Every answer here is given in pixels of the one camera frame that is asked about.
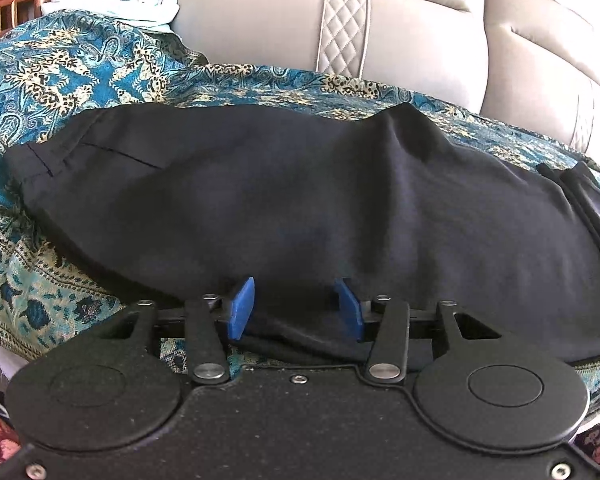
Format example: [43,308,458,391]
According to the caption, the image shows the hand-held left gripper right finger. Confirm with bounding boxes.
[332,276,505,387]

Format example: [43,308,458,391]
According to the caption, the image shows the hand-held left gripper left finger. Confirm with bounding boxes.
[99,276,257,387]

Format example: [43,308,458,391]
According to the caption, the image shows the black pants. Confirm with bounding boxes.
[2,102,600,367]

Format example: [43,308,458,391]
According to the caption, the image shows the beige leather sofa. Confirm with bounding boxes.
[171,0,600,173]

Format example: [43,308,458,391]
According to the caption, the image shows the teal patterned blanket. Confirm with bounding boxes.
[0,9,600,413]

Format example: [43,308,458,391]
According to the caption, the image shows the light blue cloth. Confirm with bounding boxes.
[39,0,182,35]

